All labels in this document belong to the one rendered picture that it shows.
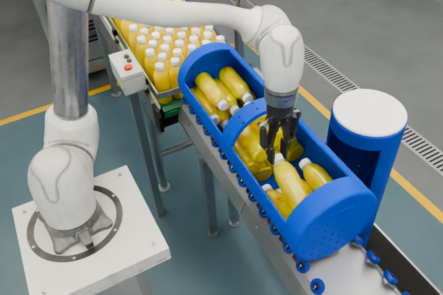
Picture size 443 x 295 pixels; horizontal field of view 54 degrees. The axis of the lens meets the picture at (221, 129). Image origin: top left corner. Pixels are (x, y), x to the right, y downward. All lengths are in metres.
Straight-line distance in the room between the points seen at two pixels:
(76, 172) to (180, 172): 1.70
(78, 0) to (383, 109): 1.24
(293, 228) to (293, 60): 0.46
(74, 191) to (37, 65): 3.04
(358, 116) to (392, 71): 2.14
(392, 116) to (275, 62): 0.82
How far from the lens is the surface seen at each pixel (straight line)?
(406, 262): 2.46
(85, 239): 1.37
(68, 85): 1.29
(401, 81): 3.78
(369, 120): 1.75
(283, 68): 1.07
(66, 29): 1.19
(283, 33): 1.06
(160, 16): 1.00
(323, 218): 1.23
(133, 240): 1.37
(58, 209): 1.30
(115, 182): 1.53
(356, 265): 1.47
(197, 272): 2.48
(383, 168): 1.86
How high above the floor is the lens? 2.17
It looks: 43 degrees down
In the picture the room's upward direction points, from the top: 4 degrees counter-clockwise
